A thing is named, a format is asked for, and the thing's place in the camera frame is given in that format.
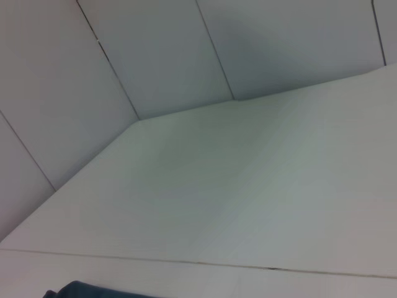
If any teal blue FREE t-shirt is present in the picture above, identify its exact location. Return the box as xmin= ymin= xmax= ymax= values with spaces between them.
xmin=43 ymin=280 xmax=131 ymax=298

